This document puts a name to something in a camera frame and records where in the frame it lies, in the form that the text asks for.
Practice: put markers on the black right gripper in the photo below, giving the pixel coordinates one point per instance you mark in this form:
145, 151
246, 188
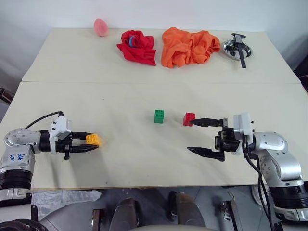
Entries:
227, 139

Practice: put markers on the dark brown metal bracket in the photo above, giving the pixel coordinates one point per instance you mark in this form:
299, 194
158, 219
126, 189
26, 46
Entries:
98, 220
234, 216

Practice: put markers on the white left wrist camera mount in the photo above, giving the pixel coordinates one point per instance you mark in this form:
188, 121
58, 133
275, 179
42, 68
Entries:
60, 126

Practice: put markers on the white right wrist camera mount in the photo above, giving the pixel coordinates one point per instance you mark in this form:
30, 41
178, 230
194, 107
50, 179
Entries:
243, 122

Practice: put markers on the green studded toy cube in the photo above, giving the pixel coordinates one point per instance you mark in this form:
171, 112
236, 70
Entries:
159, 116

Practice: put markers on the red studded toy cube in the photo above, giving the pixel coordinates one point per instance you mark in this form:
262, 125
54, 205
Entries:
188, 119

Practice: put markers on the yellow studded toy cube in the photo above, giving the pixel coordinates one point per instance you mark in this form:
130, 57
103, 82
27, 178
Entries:
93, 139

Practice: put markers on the shiny steel bowl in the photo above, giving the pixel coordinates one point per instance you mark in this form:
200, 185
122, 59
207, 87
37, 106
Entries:
231, 49

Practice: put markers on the black vernier caliper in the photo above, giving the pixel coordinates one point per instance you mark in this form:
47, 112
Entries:
241, 51

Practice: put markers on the crumpled orange cloth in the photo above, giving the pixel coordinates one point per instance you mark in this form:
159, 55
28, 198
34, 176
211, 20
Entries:
183, 48

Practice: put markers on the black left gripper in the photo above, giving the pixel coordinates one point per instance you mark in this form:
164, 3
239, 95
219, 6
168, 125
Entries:
63, 145

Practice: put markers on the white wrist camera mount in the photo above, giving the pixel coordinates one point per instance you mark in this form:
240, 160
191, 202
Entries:
243, 122
60, 126

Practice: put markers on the pink peach-shaped toy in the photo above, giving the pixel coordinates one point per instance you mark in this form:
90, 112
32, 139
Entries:
101, 27

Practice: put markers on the crumpled red cloth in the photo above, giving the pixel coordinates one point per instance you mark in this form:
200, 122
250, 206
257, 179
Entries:
138, 51

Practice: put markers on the dark chair frame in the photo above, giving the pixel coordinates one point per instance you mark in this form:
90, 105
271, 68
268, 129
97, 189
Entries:
5, 95

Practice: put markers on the crumpled clear plastic sheet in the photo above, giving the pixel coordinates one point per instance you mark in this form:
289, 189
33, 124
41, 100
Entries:
65, 199

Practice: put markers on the dark brown rounded shape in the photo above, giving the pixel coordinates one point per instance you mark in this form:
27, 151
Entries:
126, 213
188, 209

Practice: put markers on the dark furniture piece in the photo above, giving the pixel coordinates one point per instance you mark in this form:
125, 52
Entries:
302, 81

